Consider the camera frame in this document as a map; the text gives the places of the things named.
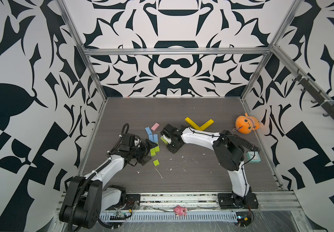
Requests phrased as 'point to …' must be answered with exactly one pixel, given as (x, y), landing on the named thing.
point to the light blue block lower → (153, 137)
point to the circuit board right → (243, 218)
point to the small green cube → (156, 162)
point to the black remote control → (246, 144)
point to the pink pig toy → (180, 210)
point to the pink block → (155, 126)
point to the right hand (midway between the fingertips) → (172, 145)
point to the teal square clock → (257, 158)
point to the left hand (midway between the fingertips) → (154, 148)
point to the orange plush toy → (245, 124)
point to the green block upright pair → (153, 151)
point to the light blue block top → (147, 129)
